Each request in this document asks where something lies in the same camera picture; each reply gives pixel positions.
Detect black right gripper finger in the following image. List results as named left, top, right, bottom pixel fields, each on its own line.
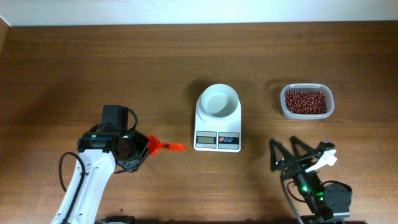
left=290, top=136, right=315, bottom=159
left=269, top=139, right=295, bottom=172

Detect orange measuring scoop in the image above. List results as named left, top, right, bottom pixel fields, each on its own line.
left=147, top=135, right=187, bottom=156

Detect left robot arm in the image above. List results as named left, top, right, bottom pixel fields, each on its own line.
left=52, top=105, right=150, bottom=224

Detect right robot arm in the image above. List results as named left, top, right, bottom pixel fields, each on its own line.
left=269, top=136, right=353, bottom=223

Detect white digital kitchen scale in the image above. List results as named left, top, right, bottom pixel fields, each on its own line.
left=193, top=97, right=242, bottom=152

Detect red beans in container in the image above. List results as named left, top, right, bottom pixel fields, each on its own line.
left=284, top=90, right=327, bottom=114

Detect clear plastic bean container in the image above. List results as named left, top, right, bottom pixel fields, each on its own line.
left=280, top=83, right=335, bottom=119

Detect white round bowl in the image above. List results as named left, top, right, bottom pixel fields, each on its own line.
left=200, top=84, right=239, bottom=118

